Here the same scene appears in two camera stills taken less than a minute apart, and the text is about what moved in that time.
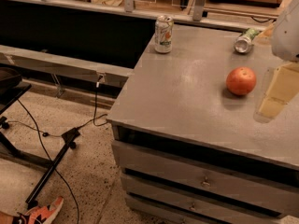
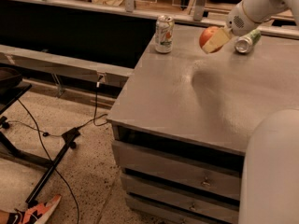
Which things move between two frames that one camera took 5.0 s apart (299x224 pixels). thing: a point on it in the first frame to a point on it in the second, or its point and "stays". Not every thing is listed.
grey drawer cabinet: [190, 151] stays
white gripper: [287, 35] to [237, 22]
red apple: [241, 80] to [206, 35]
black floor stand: [11, 88] stays
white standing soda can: [163, 34] stays
